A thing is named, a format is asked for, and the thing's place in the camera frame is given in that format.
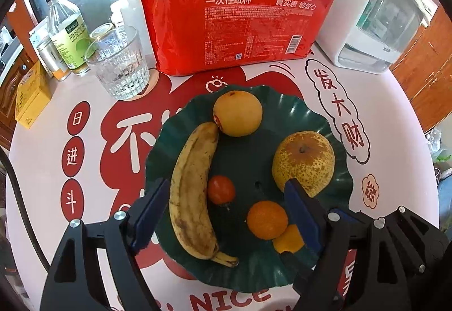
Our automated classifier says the small orange kumquat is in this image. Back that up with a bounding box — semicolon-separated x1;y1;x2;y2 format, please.
273;224;305;254

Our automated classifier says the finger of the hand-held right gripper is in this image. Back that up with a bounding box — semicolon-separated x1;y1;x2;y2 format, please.
385;206;438;244
335;209;375;227

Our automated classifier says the wooden side cabinet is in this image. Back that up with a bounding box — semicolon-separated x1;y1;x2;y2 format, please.
390;4;452;131

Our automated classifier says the round yellow fruit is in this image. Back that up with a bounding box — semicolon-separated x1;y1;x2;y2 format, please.
214;90;263;137

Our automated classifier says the metal tin can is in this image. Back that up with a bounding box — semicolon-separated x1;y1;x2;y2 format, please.
36;36;71;81

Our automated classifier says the glass vinegar bottle green label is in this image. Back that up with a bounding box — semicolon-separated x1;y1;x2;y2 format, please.
45;0;93;76

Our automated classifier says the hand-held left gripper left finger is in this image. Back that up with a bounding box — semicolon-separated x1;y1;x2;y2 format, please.
42;177;170;311

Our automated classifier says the black strap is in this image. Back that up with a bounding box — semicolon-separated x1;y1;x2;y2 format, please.
0;147;50;273

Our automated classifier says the printed cartoon tablecloth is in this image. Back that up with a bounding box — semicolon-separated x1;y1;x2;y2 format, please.
5;43;442;311

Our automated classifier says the dark green scalloped plate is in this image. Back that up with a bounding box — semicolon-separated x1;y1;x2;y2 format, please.
153;85;354;288

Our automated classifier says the white plastic squeeze bottle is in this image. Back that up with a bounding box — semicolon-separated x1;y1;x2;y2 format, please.
120;0;145;29

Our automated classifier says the spotted yellow pear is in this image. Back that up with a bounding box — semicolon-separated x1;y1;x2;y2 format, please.
272;131;335;197

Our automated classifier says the white cup sterilizer appliance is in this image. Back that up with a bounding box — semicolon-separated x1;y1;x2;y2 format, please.
314;0;424;75

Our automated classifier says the clear plastic bag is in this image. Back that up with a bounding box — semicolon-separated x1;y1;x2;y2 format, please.
424;127;452;163

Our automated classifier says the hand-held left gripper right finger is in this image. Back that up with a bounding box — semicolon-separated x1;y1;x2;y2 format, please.
284;179;410;311

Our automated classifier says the round orange mandarin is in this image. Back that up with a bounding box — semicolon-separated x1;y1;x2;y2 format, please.
246;201;289;240

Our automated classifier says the white pill bottle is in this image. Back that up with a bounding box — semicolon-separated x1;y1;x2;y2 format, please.
109;2;126;29

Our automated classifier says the small glass jar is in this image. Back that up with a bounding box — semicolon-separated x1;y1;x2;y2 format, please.
89;23;114;40

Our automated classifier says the yellow cardboard box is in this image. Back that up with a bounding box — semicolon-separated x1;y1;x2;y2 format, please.
15;60;52;129

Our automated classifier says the spotted yellow banana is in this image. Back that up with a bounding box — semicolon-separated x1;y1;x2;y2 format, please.
169;122;239;267

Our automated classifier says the white carton box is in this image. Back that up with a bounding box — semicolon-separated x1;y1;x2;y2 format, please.
28;18;52;47

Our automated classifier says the clear glass tumbler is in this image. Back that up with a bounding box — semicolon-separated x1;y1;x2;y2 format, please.
84;26;151;101

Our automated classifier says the red paper cup package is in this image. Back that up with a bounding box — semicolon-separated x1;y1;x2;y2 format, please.
138;0;336;76

